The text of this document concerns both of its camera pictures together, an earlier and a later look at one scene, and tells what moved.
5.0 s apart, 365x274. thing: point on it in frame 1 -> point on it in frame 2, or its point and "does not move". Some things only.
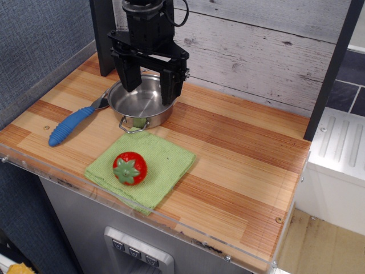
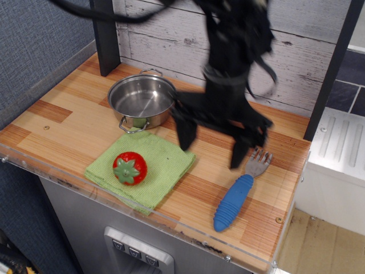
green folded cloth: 166,161 does not move
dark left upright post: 104,23 does not move
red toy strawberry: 129,168 does not move
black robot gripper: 150,41 -> 223,99
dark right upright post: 333,69 does not move
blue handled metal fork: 68,127 -> 236,192
